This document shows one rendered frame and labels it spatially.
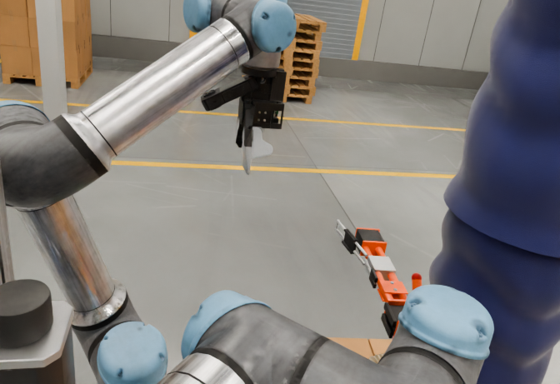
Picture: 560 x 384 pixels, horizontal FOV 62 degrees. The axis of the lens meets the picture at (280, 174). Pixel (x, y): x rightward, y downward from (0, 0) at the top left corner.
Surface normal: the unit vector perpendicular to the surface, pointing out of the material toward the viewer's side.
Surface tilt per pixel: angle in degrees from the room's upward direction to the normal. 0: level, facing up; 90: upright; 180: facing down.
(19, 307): 0
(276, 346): 27
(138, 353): 8
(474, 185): 101
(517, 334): 68
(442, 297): 0
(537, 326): 75
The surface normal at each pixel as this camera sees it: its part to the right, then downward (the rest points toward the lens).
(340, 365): 0.07, -0.88
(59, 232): 0.57, 0.39
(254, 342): 0.35, -0.76
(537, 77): -0.69, -0.06
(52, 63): 0.09, 0.40
